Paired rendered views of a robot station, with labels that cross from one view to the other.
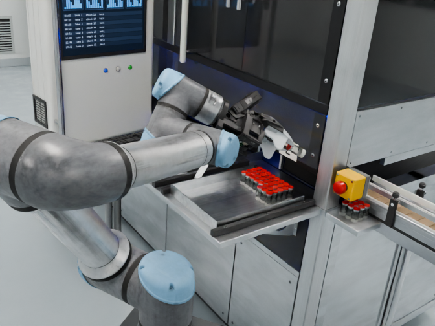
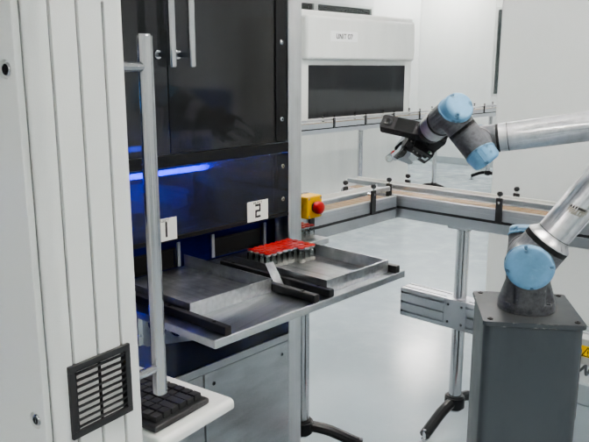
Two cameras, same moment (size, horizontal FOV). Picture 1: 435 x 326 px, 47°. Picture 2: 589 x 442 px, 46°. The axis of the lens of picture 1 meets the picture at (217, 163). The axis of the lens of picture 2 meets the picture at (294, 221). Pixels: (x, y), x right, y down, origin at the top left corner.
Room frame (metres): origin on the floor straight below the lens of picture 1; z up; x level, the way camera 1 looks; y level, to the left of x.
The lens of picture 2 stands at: (1.80, 1.76, 1.43)
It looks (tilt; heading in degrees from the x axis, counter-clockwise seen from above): 12 degrees down; 260
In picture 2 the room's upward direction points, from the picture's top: straight up
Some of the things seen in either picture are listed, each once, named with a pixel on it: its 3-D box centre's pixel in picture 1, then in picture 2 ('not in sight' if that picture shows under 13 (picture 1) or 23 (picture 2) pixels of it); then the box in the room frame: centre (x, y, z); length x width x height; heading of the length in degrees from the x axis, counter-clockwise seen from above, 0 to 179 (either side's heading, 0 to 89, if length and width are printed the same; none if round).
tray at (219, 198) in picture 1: (237, 195); (310, 263); (1.42, -0.07, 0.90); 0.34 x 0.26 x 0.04; 127
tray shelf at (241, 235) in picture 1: (217, 178); (254, 283); (1.58, 0.00, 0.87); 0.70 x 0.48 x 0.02; 37
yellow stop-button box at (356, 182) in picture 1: (351, 184); (307, 205); (1.36, -0.41, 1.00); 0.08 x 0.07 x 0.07; 127
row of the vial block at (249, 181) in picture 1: (258, 187); (287, 255); (1.47, -0.14, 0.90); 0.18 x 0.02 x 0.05; 37
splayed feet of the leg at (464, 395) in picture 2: not in sight; (454, 410); (0.69, -0.69, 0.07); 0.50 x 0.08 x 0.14; 37
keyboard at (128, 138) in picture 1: (115, 145); (109, 384); (1.93, 0.43, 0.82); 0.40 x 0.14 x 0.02; 135
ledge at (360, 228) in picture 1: (356, 218); (300, 240); (1.37, -0.45, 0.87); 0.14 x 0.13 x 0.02; 127
